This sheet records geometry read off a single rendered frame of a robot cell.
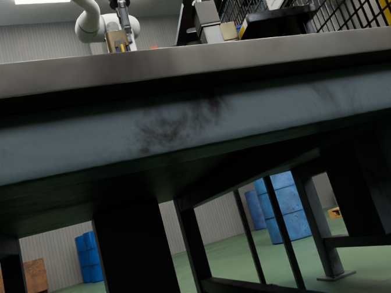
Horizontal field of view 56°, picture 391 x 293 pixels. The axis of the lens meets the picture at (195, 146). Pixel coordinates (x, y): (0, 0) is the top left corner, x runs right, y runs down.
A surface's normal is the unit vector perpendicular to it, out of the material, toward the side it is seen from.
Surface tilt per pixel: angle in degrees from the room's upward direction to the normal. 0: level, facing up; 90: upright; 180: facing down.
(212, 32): 90
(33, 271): 90
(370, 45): 90
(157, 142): 90
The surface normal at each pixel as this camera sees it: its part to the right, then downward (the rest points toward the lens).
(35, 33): 0.29, -0.29
